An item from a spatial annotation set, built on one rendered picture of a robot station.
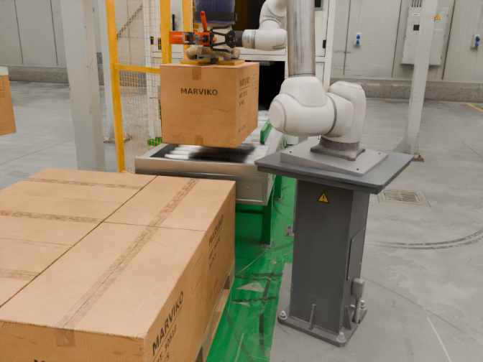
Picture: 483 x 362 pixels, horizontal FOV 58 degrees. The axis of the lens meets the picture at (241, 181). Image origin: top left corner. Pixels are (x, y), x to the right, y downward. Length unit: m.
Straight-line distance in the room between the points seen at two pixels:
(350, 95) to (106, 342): 1.15
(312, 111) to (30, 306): 1.05
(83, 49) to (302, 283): 2.08
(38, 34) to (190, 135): 11.52
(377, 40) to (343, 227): 9.30
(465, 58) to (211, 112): 9.35
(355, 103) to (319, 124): 0.17
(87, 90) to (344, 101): 1.97
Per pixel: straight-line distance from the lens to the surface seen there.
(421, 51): 4.98
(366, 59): 10.86
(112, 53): 3.61
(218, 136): 2.21
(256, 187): 2.17
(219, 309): 2.06
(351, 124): 1.68
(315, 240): 1.81
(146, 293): 1.22
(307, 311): 1.98
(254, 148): 2.81
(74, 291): 1.28
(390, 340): 2.05
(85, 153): 3.26
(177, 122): 2.26
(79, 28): 3.14
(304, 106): 1.54
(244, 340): 1.92
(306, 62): 1.60
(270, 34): 2.13
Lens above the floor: 1.19
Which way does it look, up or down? 18 degrees down
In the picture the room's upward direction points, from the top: 1 degrees clockwise
